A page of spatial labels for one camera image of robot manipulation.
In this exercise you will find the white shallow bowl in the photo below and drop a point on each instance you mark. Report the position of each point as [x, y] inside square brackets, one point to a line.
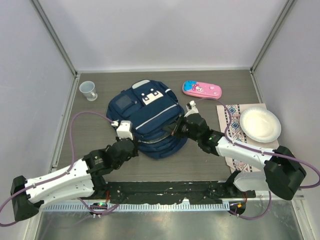
[260, 124]

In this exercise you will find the patterned beige placemat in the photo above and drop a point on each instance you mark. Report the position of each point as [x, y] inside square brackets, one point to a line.
[235, 132]

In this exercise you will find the navy blue student backpack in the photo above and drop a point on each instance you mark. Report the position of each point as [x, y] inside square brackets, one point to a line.
[149, 105]

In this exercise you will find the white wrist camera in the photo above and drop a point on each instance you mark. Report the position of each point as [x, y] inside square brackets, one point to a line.
[123, 129]
[191, 108]

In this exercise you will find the light blue footed cup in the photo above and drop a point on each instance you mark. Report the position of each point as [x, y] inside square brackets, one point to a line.
[88, 89]

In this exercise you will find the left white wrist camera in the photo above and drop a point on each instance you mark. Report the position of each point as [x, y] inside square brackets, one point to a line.
[123, 129]

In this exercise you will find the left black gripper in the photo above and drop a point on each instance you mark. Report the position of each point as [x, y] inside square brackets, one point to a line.
[134, 152]

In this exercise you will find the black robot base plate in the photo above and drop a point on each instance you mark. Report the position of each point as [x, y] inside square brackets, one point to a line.
[169, 192]

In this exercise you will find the white slotted cable duct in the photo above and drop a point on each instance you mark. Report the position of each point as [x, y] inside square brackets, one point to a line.
[76, 206]

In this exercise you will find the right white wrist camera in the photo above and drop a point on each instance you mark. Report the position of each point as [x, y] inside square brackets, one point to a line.
[191, 108]

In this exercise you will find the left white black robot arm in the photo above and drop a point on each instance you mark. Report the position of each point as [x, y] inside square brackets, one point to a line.
[84, 179]

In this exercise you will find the pink cartoon pencil case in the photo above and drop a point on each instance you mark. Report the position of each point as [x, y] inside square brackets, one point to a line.
[201, 89]

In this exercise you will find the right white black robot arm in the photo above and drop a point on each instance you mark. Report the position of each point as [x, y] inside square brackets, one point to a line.
[278, 172]

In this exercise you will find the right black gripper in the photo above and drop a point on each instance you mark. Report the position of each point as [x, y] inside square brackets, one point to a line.
[180, 120]

